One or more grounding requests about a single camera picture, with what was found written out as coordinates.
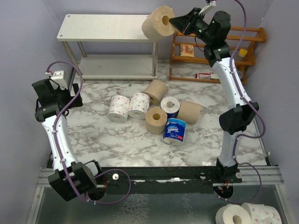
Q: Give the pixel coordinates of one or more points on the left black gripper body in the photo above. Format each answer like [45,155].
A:
[65,94]

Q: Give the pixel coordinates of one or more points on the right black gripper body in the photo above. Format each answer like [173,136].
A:
[198,27]

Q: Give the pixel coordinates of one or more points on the brown paper roll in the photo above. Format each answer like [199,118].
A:
[157,25]
[156,90]
[189,111]
[155,120]

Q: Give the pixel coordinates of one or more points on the white floral paper roll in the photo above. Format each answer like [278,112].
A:
[118,110]
[139,105]

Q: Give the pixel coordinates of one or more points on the blue Vinda roll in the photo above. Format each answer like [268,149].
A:
[171,106]

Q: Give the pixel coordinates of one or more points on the blue Tempo roll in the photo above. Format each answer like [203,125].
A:
[174,133]

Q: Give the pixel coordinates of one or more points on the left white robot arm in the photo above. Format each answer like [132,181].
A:
[71,177]

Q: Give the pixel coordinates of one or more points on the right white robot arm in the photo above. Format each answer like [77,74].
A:
[241,110]

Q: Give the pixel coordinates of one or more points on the white two-tier shelf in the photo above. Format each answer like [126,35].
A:
[79,28]

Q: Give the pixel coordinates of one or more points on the orange snack packet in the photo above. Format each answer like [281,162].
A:
[186,50]

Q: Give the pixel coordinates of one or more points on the yellow sponge block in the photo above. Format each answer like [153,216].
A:
[242,52]

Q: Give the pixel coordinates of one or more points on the white green small box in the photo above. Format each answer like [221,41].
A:
[214,76]

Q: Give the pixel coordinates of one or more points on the red white small box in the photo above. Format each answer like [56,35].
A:
[206,76]

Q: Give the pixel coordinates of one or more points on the clear plastic cup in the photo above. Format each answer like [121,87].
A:
[240,74]

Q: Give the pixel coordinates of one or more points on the brown paper roll front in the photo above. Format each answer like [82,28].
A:
[155,120]

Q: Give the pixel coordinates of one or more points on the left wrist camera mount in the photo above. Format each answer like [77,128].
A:
[58,79]

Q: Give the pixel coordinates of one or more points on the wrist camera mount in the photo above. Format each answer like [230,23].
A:
[58,79]
[210,4]

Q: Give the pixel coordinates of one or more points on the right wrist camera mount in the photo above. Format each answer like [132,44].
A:
[210,4]

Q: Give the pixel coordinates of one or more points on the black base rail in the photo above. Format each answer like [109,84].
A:
[165,180]

